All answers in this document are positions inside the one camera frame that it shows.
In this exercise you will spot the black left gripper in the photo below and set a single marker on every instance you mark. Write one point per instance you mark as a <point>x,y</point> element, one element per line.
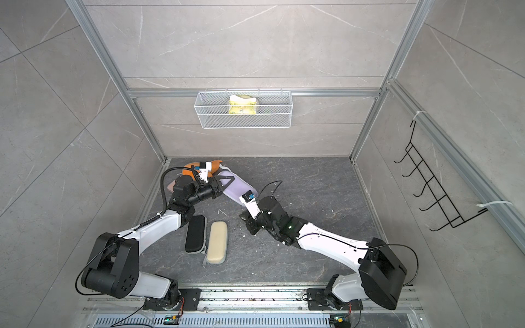
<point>214,187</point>

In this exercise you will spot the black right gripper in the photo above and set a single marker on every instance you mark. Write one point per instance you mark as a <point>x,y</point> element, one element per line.
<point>251,223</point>

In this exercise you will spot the purple zippered umbrella sleeve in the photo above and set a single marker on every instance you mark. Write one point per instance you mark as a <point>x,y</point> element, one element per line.
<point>237,188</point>

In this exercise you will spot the white zippered umbrella sleeve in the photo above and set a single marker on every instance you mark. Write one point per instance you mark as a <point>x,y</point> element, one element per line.
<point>218,243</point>

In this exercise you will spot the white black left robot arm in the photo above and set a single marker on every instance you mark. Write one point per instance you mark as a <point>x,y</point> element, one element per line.
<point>113,267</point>

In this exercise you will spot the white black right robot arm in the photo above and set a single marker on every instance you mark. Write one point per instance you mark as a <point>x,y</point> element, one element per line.
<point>377,273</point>

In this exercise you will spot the orange plush whale toy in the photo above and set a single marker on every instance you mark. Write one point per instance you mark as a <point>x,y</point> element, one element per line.
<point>216,166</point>

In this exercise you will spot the pink hard case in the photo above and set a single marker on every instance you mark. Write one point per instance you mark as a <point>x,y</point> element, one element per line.
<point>170,187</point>

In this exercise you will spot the yellow packet in basket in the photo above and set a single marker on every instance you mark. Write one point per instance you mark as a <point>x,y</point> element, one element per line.
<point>242,105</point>

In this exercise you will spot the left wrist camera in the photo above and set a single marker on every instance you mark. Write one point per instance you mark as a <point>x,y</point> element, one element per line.
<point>202,171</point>

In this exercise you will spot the white wire wall basket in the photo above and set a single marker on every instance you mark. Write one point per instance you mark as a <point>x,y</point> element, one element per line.
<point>222,110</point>

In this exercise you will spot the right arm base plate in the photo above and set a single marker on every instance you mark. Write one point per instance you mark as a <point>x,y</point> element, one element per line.
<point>317,300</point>

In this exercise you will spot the aluminium mounting rail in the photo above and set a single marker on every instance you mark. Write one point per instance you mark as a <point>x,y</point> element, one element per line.
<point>251,305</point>

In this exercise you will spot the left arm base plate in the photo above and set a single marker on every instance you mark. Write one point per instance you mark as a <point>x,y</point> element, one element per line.
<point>186,298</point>

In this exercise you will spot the black wire hook rack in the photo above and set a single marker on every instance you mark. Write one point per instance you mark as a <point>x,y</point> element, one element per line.
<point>433,186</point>

